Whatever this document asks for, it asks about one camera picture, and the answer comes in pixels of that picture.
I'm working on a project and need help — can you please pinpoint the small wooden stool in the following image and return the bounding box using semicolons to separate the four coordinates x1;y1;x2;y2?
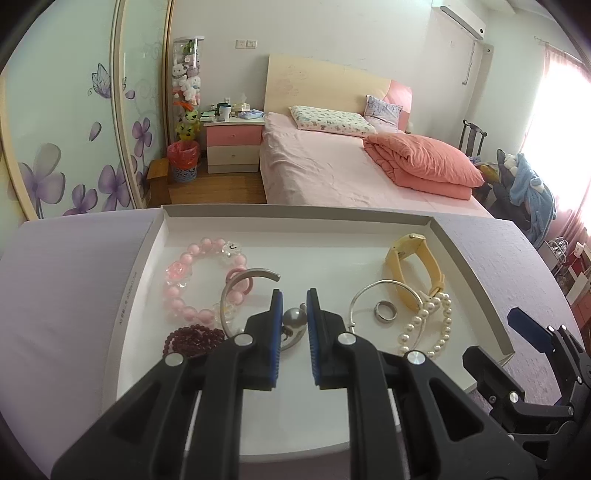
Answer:
147;158;171;183

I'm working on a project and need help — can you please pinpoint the pink and beige nightstand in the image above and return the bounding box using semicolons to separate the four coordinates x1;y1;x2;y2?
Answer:
204;117;266;175

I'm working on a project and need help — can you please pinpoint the white pearl bracelet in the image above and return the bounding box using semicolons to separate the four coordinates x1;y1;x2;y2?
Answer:
398;292;453;360

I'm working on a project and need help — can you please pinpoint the white patterned pillow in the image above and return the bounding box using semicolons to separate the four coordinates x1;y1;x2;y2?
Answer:
289;105;378;137

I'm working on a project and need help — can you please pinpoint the orange folded quilt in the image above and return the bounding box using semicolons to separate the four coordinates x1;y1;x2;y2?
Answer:
362;133;485;200

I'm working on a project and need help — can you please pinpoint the large pearl earring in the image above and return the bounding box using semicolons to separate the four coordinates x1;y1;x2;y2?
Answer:
283;304;308;344

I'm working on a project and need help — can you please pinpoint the pink curtain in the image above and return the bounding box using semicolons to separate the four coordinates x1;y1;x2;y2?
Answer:
522;41;591;259

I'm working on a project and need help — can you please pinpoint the purple patterned pillow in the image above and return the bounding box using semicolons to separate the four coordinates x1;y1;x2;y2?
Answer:
365;95;403;125

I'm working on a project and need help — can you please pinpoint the plush toy display tube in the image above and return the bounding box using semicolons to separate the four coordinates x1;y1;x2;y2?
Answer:
171;37;205;144

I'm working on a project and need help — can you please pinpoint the red trash bin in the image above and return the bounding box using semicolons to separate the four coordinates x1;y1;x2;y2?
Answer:
167;141;200;184

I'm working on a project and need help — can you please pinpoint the wide silver cuff bangle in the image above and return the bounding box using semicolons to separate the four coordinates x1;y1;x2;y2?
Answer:
220;268;305;354

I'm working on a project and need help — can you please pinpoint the dark red bead necklace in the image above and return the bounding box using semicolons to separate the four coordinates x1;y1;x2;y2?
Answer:
163;324;227;358

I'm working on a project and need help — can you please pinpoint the grey cardboard tray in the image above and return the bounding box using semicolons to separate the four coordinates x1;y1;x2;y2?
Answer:
102;204;515;463

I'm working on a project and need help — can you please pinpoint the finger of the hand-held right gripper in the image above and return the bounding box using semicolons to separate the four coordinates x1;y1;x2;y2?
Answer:
507;308;591;407
462;345;575;423

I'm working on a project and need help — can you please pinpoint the thin silver hoop bangle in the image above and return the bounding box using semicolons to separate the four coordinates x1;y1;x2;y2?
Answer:
348;279;428;333

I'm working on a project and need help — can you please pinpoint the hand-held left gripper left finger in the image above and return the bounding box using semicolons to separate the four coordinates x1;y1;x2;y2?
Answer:
50;289;284;480

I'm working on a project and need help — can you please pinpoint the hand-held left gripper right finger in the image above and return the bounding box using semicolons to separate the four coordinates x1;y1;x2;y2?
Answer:
306;288;539;480

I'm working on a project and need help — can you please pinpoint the beige and pink headboard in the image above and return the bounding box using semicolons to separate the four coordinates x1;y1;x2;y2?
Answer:
264;54;414;134

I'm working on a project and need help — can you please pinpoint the dark wooden chair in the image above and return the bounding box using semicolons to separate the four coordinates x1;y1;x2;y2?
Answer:
458;119;488;155

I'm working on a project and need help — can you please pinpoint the wardrobe with flower doors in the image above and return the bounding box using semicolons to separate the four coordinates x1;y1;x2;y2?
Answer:
0;0;174;222

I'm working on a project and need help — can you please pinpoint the bed with pink sheet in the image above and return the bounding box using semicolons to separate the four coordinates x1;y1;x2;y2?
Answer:
259;112;492;220

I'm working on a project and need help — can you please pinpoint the yellow wristwatch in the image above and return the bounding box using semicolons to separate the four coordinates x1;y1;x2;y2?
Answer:
385;233;446;311

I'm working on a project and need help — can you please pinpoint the cluttered storage rack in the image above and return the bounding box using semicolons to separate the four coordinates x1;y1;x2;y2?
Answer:
540;235;591;315

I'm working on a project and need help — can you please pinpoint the white air conditioner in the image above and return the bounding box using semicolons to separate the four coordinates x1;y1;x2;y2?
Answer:
438;2;485;40

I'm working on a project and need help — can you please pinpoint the pink bead bracelet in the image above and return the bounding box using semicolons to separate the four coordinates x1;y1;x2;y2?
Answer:
163;237;252;324

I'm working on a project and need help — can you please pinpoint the blue plush garment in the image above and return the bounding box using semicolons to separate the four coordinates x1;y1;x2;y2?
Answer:
510;152;557;245

